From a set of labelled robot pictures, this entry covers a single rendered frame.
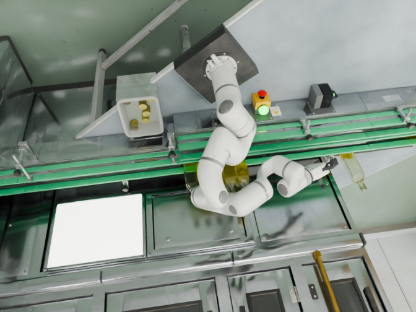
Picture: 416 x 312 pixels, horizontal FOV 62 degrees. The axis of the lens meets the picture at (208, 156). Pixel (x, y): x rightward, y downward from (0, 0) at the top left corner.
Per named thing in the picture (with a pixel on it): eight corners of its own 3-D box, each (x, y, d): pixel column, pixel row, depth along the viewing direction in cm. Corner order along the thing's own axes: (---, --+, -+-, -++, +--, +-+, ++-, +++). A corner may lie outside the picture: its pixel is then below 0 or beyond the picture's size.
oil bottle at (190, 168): (182, 157, 170) (186, 194, 156) (181, 150, 165) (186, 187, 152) (194, 156, 170) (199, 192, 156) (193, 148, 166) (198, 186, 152)
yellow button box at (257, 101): (251, 103, 166) (254, 114, 161) (252, 91, 160) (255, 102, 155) (265, 101, 166) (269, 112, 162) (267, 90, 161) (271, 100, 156)
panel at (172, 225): (56, 205, 169) (45, 274, 147) (54, 202, 166) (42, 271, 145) (239, 182, 175) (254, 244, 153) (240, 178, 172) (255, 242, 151)
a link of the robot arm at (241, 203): (251, 161, 121) (228, 164, 134) (203, 191, 111) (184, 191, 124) (270, 202, 123) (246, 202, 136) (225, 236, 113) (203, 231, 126)
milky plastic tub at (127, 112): (126, 124, 165) (126, 138, 160) (116, 87, 148) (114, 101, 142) (163, 121, 166) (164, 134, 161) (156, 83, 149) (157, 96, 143)
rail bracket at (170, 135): (169, 150, 164) (171, 171, 156) (165, 125, 151) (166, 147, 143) (176, 150, 164) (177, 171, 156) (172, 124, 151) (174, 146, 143)
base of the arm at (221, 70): (195, 61, 136) (199, 87, 127) (222, 44, 132) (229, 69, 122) (216, 85, 147) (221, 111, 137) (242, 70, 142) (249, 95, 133)
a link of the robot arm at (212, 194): (193, 158, 122) (176, 195, 118) (212, 155, 110) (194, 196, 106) (223, 176, 128) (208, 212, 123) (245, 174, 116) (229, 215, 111)
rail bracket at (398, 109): (392, 109, 164) (405, 130, 155) (398, 97, 158) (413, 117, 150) (400, 108, 164) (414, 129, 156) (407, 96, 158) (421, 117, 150)
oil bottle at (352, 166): (337, 152, 183) (357, 194, 167) (338, 145, 179) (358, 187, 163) (347, 150, 183) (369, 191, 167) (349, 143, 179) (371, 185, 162)
